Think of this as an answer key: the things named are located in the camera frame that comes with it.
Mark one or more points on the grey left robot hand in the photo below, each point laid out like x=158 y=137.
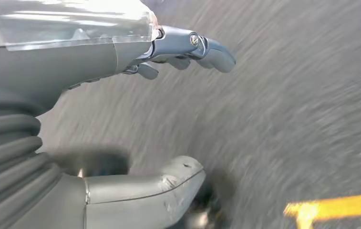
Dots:
x=57 y=63

